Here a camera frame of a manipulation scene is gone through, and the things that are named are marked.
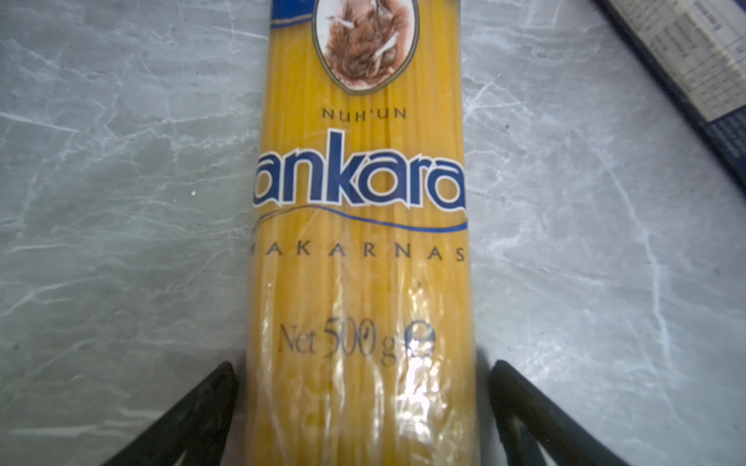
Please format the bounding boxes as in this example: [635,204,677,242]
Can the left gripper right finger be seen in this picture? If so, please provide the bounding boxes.
[489,360,626,465]

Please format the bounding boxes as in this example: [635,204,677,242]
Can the blue Barilla spaghetti box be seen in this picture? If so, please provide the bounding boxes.
[597,0,745,188]

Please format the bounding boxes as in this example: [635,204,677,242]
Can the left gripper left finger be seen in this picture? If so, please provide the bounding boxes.
[106,361,238,466]

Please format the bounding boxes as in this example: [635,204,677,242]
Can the dark blue portrait spaghetti bag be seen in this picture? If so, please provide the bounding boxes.
[244,1,479,465]

